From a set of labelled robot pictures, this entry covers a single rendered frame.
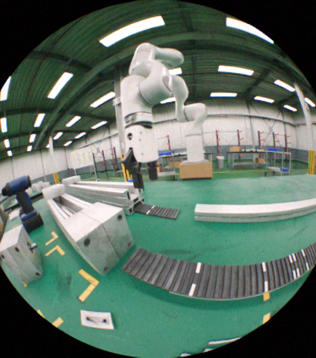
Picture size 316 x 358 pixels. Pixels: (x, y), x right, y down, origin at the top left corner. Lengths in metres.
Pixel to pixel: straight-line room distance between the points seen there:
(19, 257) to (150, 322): 0.25
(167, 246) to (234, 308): 0.18
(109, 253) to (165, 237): 0.13
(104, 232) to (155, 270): 0.10
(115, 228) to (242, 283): 0.21
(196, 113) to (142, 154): 0.57
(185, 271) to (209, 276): 0.03
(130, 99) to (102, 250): 0.33
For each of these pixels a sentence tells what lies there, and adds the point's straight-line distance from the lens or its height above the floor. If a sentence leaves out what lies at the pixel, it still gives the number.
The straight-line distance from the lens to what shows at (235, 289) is 0.17.
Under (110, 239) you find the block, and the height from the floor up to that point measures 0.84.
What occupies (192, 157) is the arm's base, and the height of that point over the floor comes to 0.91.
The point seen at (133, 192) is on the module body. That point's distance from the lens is 0.40.
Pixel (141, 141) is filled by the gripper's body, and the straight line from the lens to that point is 0.26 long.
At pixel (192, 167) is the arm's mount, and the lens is 0.69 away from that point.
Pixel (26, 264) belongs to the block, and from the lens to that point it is 0.31.
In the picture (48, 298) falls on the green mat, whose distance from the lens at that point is 0.29.
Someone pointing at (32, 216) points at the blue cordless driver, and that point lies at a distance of 0.57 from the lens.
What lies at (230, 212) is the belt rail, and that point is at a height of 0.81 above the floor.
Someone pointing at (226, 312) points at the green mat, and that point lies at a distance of 0.19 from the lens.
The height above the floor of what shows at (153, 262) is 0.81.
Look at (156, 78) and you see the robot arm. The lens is 0.28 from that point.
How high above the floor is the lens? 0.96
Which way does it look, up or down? 14 degrees down
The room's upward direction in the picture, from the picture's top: 8 degrees counter-clockwise
